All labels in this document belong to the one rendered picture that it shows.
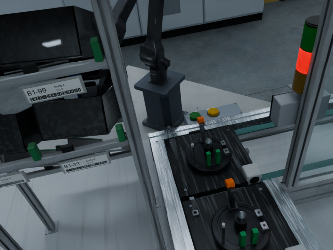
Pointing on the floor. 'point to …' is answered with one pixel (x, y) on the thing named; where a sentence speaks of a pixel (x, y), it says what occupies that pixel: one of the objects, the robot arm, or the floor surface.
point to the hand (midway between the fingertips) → (89, 89)
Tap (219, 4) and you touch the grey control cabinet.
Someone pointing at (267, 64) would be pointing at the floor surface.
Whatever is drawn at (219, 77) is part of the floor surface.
